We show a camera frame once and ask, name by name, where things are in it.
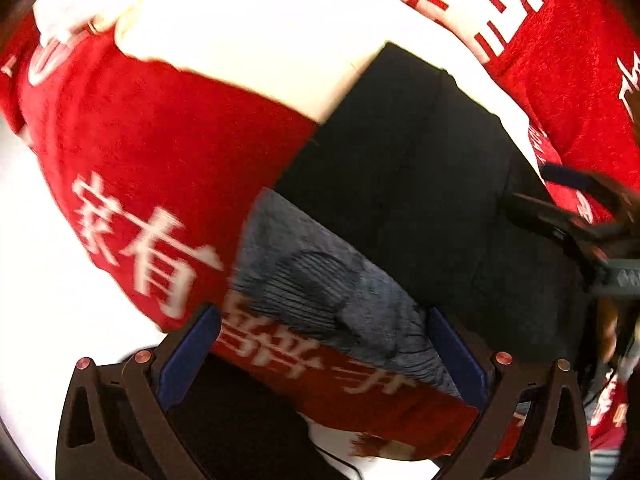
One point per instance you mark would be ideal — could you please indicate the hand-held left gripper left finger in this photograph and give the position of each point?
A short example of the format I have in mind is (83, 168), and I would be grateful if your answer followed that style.
(190, 355)

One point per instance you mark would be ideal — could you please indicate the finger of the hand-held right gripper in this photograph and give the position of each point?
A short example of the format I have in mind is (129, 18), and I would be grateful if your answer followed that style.
(545, 220)
(575, 177)

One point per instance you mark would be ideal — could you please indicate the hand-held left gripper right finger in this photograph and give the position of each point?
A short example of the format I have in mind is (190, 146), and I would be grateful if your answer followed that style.
(457, 357)

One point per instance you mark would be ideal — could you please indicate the black pants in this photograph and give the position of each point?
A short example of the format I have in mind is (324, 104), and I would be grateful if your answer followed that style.
(400, 185)

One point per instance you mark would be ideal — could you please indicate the blue-grey floral cloth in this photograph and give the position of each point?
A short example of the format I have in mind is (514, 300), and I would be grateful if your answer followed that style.
(310, 280)

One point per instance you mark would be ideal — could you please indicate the red printed blanket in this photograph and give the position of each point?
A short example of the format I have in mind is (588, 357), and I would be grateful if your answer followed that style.
(150, 125)

